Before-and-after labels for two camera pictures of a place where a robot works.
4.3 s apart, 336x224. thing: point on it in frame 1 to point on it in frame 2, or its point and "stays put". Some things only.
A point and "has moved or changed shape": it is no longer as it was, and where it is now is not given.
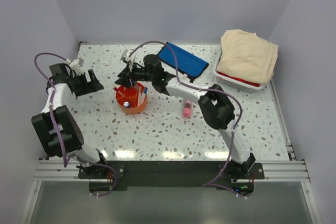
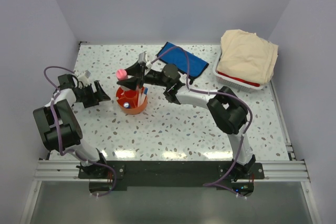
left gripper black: x=93 y=85 to x=96 y=97
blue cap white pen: x=143 y=97 stays put
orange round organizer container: x=132 y=100 stays put
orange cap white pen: x=140 y=86 stays put
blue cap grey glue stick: x=127 y=104 stays put
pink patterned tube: x=187 y=112 has moved or changed shape
